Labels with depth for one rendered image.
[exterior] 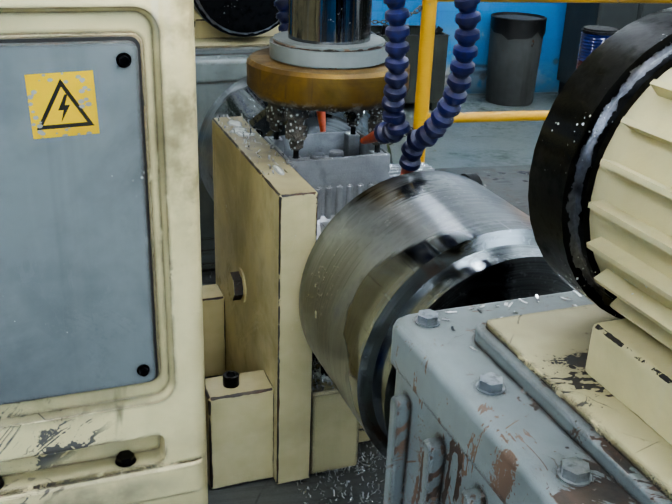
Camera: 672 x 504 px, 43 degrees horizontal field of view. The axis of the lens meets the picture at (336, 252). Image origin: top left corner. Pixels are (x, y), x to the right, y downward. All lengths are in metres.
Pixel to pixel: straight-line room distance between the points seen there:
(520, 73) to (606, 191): 5.77
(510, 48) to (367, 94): 5.31
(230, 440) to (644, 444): 0.58
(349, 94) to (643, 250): 0.50
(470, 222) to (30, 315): 0.39
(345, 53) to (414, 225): 0.23
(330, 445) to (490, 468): 0.53
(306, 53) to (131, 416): 0.40
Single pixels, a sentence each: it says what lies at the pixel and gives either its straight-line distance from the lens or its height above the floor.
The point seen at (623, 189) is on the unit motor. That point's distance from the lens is 0.46.
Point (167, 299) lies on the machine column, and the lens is 0.81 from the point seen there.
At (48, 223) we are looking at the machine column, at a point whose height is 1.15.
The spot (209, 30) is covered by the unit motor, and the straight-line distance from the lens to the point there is 1.50.
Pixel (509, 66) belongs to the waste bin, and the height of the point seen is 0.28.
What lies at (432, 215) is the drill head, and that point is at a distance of 0.75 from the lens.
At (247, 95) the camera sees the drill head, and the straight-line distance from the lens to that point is 1.22.
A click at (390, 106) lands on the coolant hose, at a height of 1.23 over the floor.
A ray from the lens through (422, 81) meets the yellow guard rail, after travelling 3.48.
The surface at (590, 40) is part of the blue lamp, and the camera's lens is 1.49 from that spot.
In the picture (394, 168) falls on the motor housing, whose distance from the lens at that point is 1.03.
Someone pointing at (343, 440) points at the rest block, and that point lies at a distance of 1.00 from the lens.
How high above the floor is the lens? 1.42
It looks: 23 degrees down
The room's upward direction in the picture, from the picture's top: 2 degrees clockwise
